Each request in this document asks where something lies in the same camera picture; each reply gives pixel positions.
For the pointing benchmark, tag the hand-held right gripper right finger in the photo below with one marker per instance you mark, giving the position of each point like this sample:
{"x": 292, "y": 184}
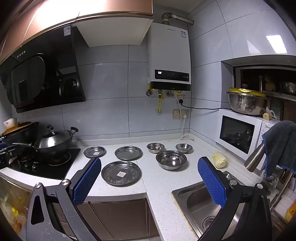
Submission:
{"x": 212, "y": 183}

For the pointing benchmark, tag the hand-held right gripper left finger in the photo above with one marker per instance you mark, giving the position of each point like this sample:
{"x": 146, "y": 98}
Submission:
{"x": 86, "y": 180}

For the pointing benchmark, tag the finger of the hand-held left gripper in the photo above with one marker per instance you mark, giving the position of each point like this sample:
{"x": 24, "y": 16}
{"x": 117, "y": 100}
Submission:
{"x": 3, "y": 146}

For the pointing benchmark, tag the large steel bowl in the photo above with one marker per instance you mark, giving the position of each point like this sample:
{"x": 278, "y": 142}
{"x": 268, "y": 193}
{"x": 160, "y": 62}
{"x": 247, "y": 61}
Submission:
{"x": 171, "y": 160}

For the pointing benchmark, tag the yellow cloth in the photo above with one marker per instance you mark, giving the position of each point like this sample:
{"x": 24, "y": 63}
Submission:
{"x": 219, "y": 160}

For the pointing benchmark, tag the wooden cutting board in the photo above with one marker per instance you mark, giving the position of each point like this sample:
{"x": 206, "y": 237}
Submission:
{"x": 18, "y": 128}

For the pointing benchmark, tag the steel sink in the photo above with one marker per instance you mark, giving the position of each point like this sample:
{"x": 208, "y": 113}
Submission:
{"x": 198, "y": 204}

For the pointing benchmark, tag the small white bowl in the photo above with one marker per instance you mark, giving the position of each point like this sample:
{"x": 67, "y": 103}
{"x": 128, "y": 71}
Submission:
{"x": 10, "y": 122}

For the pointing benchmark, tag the small steel plate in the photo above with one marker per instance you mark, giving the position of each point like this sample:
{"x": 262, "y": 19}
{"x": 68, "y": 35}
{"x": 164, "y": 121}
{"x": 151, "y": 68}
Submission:
{"x": 95, "y": 152}

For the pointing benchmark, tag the large steel plate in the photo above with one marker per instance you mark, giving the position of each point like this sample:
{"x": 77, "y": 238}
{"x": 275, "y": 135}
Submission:
{"x": 121, "y": 173}

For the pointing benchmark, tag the black gas stove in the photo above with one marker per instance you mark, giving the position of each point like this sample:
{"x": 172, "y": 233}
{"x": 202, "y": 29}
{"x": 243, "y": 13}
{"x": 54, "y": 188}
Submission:
{"x": 41, "y": 163}

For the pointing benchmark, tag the small steel bowl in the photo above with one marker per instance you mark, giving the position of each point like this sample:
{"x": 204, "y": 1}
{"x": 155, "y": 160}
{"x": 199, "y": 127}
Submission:
{"x": 155, "y": 147}
{"x": 184, "y": 148}

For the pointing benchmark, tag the steel faucet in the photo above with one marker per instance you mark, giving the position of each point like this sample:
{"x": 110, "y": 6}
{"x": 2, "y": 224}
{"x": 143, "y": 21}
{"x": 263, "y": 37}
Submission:
{"x": 254, "y": 158}

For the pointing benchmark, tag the medium steel plate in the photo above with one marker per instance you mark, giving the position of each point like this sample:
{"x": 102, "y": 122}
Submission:
{"x": 128, "y": 153}

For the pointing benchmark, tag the black wok with lid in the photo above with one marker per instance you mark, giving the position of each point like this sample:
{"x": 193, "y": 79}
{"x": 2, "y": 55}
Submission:
{"x": 54, "y": 141}

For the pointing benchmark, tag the brown lower cabinet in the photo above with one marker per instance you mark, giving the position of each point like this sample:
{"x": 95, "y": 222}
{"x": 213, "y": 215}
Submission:
{"x": 120, "y": 220}

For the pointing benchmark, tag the brown cabinet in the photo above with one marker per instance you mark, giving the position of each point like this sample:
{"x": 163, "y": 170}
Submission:
{"x": 120, "y": 220}
{"x": 69, "y": 16}

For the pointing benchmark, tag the white microwave oven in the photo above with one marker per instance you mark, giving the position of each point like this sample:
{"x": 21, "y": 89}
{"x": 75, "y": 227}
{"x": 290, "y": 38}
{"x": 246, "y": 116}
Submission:
{"x": 238, "y": 133}

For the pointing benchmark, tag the grey towel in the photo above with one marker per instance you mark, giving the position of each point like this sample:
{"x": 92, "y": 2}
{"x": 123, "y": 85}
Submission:
{"x": 281, "y": 143}

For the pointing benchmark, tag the yellow bottle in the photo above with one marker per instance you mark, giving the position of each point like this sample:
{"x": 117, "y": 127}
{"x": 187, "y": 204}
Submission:
{"x": 289, "y": 212}

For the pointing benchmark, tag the black range hood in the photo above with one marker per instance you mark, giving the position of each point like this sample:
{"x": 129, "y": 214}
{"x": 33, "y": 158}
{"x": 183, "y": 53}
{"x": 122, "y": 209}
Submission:
{"x": 44, "y": 74}

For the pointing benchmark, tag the large steel basin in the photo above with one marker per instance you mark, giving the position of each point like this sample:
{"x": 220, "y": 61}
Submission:
{"x": 246, "y": 104}

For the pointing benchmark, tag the yellow lid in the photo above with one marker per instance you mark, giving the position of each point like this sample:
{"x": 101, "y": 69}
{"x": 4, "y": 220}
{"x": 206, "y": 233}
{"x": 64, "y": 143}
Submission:
{"x": 242, "y": 90}

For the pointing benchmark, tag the steel bowl on shelf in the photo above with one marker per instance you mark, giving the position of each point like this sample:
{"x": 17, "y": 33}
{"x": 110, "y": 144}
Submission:
{"x": 288, "y": 87}

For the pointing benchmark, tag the white gas water heater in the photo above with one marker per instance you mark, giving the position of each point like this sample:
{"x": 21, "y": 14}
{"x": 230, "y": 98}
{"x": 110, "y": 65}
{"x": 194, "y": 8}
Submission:
{"x": 170, "y": 55}

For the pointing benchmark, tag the brown upper cabinet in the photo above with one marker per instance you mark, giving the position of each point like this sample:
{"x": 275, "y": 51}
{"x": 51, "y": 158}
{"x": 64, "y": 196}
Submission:
{"x": 69, "y": 16}

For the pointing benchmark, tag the metal exhaust pipe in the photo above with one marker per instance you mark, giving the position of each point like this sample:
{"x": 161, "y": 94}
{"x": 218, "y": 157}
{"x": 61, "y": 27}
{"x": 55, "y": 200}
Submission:
{"x": 177, "y": 18}

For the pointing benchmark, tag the double wall socket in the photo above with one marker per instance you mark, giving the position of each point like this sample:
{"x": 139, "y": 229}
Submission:
{"x": 180, "y": 114}

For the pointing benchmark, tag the single wall socket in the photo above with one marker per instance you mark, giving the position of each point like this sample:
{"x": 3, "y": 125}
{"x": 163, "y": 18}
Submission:
{"x": 181, "y": 99}

